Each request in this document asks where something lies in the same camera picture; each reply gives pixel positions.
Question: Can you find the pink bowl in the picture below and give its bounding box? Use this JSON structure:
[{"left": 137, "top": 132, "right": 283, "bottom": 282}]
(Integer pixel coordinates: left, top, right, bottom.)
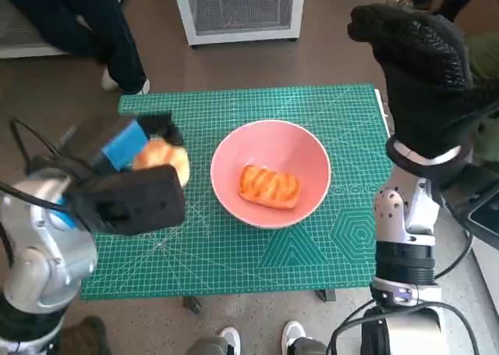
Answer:
[{"left": 210, "top": 119, "right": 332, "bottom": 230}]

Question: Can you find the white mesh cabinet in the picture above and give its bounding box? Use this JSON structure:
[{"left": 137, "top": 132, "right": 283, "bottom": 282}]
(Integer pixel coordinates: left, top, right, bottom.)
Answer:
[
  {"left": 170, "top": 0, "right": 307, "bottom": 47},
  {"left": 0, "top": 0, "right": 132, "bottom": 59}
]

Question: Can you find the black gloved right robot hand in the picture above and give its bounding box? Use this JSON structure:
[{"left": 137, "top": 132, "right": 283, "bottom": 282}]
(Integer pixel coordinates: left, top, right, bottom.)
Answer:
[{"left": 346, "top": 2, "right": 499, "bottom": 159}]

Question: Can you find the green cutting mat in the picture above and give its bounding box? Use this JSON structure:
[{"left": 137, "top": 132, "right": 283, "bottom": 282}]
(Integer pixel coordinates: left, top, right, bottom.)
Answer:
[{"left": 80, "top": 82, "right": 395, "bottom": 302}]

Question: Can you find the round toy bread bun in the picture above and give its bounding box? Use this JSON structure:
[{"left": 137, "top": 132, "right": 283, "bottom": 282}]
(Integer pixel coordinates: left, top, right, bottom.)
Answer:
[{"left": 132, "top": 136, "right": 191, "bottom": 188}]

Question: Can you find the white panel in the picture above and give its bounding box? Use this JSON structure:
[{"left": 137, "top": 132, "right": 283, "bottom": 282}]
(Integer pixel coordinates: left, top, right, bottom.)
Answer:
[{"left": 473, "top": 249, "right": 499, "bottom": 313}]

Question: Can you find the grey leg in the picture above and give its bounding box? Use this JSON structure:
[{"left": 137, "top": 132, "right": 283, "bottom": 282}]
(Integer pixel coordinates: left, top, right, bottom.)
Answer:
[
  {"left": 193, "top": 337, "right": 231, "bottom": 355},
  {"left": 292, "top": 337, "right": 327, "bottom": 355}
]

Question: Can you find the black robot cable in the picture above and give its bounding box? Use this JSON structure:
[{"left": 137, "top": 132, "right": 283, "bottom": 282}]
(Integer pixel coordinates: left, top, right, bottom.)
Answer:
[
  {"left": 325, "top": 294, "right": 483, "bottom": 355},
  {"left": 9, "top": 116, "right": 90, "bottom": 176},
  {"left": 434, "top": 229, "right": 475, "bottom": 280},
  {"left": 0, "top": 179, "right": 73, "bottom": 211}
]

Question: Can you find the rectangular striped toy bread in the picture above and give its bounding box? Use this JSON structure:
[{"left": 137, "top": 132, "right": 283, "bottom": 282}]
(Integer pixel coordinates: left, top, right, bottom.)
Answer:
[{"left": 237, "top": 163, "right": 303, "bottom": 210}]

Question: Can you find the white shoe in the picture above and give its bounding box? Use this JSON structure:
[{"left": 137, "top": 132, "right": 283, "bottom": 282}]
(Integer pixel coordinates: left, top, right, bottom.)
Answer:
[
  {"left": 281, "top": 320, "right": 307, "bottom": 355},
  {"left": 218, "top": 326, "right": 242, "bottom": 355}
]

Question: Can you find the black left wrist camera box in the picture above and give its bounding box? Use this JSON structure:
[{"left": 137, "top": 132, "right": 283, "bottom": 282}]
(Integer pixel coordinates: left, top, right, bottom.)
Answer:
[{"left": 64, "top": 164, "right": 185, "bottom": 236}]

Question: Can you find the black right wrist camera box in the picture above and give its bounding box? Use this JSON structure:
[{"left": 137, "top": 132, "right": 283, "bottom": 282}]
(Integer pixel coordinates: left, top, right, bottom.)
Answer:
[{"left": 432, "top": 163, "right": 499, "bottom": 250}]

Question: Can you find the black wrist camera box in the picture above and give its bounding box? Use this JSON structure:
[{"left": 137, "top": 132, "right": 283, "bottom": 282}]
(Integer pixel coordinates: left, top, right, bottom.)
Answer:
[
  {"left": 432, "top": 163, "right": 499, "bottom": 250},
  {"left": 64, "top": 164, "right": 185, "bottom": 236}
]

